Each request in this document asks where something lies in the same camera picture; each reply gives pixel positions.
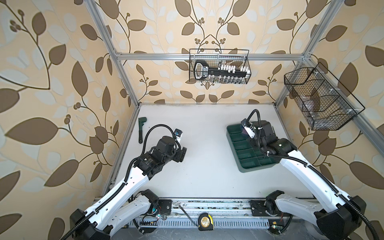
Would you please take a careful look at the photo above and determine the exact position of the green plastic organizer tray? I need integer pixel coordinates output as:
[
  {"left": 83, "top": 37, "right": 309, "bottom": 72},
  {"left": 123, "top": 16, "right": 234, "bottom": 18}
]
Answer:
[{"left": 227, "top": 124, "right": 277, "bottom": 173}]

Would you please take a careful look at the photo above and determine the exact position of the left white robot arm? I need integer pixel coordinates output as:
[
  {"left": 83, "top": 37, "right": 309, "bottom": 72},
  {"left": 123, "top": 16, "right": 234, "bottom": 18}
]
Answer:
[{"left": 62, "top": 129, "right": 187, "bottom": 240}]

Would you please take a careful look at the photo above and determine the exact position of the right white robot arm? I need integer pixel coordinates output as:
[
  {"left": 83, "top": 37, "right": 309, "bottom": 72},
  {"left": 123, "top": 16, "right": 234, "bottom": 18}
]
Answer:
[{"left": 241, "top": 109, "right": 380, "bottom": 240}]

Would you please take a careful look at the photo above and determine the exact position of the black socket set holder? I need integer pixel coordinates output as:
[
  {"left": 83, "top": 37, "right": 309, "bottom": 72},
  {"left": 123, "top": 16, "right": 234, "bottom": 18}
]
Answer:
[{"left": 192, "top": 60, "right": 251, "bottom": 81}]

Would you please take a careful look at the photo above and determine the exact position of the yellow black tape measure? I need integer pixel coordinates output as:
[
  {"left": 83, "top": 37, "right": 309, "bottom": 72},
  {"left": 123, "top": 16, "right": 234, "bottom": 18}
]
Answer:
[{"left": 198, "top": 213, "right": 214, "bottom": 231}]

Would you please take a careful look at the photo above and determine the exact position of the green pipe wrench black handle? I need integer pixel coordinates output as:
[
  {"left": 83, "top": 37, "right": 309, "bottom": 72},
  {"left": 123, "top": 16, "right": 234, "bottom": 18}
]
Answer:
[{"left": 138, "top": 117, "right": 147, "bottom": 144}]

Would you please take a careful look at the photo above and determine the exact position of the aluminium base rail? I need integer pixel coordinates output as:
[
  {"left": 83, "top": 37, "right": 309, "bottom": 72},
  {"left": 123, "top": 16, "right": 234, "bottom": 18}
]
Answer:
[{"left": 92, "top": 197, "right": 322, "bottom": 229}]

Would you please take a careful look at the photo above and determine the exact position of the right wire basket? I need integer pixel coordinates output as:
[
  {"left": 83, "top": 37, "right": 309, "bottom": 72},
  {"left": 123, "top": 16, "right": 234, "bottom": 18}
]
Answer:
[{"left": 284, "top": 62, "right": 366, "bottom": 131}]

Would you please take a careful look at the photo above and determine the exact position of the wire basket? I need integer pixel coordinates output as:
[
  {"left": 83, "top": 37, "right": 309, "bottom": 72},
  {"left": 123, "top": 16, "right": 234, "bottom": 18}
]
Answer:
[
  {"left": 189, "top": 48, "right": 252, "bottom": 85},
  {"left": 284, "top": 62, "right": 366, "bottom": 131}
]

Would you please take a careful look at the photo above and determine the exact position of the back wire basket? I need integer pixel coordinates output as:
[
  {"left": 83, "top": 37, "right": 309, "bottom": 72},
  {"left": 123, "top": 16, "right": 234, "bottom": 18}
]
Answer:
[{"left": 189, "top": 48, "right": 252, "bottom": 85}]

